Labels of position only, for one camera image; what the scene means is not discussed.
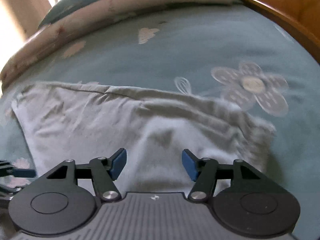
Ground grey drawstring sweatpants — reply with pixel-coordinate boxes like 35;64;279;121
11;81;277;196

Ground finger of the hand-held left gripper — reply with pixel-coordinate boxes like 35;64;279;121
0;159;37;178
0;183;24;201

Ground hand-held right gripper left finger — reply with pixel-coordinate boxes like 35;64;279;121
46;148;128;202

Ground wooden bed headboard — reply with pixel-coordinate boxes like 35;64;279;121
220;0;320;63

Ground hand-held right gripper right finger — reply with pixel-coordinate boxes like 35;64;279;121
182;149;262;202

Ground teal floral bed sheet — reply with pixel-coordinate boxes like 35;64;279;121
0;4;320;240

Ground pink floral folded quilt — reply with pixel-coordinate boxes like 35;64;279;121
0;0;237;88

